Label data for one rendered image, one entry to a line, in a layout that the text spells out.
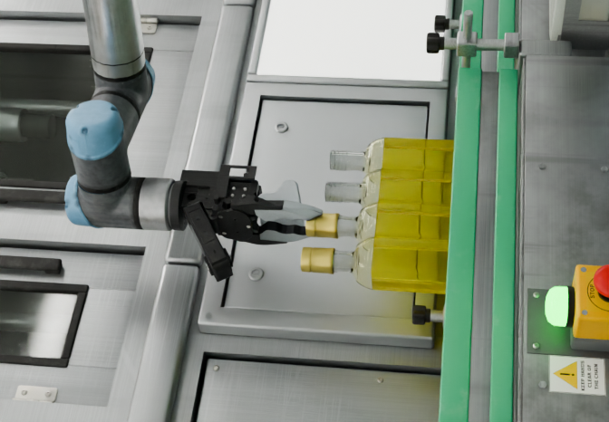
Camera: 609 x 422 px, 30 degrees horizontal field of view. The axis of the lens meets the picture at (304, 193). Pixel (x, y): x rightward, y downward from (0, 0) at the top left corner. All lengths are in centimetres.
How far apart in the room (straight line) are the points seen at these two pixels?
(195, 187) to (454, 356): 50
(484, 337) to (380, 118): 62
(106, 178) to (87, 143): 6
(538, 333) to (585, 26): 48
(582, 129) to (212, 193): 52
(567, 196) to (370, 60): 62
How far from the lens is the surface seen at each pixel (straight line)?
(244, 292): 168
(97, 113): 156
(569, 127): 148
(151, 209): 160
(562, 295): 127
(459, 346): 131
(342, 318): 163
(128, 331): 170
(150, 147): 192
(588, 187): 143
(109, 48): 160
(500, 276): 136
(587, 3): 157
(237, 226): 159
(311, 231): 156
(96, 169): 157
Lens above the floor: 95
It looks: 8 degrees up
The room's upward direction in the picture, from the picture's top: 87 degrees counter-clockwise
